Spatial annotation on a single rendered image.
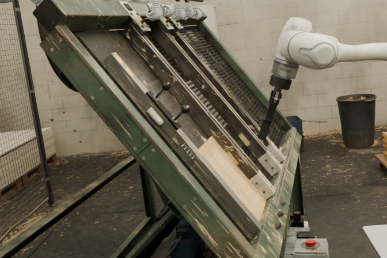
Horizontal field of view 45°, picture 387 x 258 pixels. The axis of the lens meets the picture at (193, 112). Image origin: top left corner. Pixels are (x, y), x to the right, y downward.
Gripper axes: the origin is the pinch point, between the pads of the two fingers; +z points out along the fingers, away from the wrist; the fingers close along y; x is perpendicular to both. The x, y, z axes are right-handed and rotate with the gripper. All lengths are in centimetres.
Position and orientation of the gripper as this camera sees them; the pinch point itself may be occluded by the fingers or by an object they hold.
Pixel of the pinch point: (264, 129)
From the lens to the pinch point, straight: 174.2
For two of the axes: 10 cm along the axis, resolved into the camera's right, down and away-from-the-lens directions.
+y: -1.5, 1.8, -9.7
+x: 9.5, 3.0, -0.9
